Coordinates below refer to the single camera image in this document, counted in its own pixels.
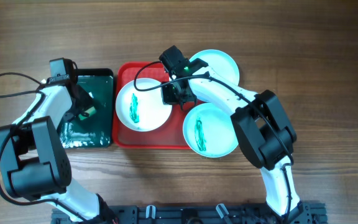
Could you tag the dark green tray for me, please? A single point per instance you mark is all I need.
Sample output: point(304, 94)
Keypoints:
point(95, 131)

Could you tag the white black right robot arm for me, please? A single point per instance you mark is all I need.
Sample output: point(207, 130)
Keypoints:
point(261, 126)

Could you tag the red plastic tray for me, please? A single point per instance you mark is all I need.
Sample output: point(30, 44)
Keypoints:
point(169, 135)

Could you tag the green yellow sponge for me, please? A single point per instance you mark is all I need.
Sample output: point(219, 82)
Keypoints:
point(87, 113)

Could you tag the white plate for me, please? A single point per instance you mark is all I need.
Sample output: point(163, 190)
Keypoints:
point(208, 131)
point(222, 63)
point(141, 110)

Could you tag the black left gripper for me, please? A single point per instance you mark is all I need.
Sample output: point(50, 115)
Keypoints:
point(89, 101)

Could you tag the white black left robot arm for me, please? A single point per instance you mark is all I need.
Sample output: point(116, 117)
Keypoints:
point(34, 167)

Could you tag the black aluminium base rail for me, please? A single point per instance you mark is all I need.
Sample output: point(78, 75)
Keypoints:
point(304, 212)

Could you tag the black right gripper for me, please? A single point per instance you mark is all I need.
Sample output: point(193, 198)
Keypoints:
point(168, 99)

